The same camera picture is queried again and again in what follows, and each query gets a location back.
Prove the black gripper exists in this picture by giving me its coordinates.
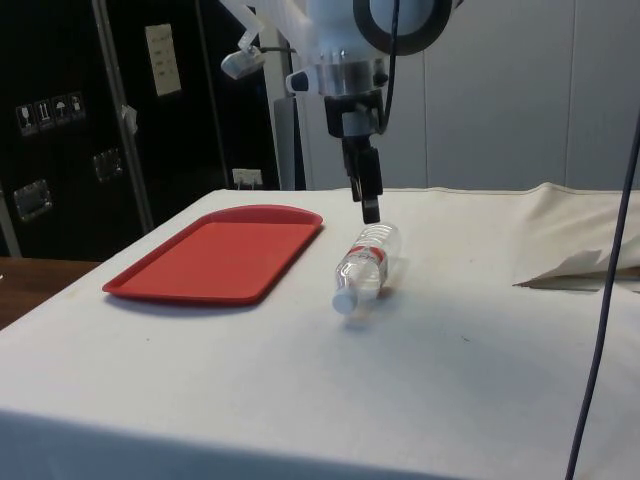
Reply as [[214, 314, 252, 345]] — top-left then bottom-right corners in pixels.
[[323, 92, 386, 225]]

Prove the clear plastic bottle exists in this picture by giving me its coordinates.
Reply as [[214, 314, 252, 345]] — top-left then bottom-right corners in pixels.
[[331, 221, 403, 316]]

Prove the red tray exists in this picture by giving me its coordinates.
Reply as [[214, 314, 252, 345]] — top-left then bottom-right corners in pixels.
[[101, 204, 325, 307]]

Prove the pale locker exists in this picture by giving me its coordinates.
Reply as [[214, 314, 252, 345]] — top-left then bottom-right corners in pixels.
[[264, 0, 427, 192]]

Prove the black cabinet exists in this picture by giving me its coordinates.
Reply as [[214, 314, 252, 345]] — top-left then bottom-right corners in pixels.
[[0, 0, 282, 262]]

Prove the black cable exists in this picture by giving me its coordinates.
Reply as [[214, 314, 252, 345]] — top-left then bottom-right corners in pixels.
[[563, 112, 640, 480], [375, 0, 401, 136]]

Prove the small grey camera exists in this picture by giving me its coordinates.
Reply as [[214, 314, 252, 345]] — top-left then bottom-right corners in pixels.
[[221, 45, 267, 80]]

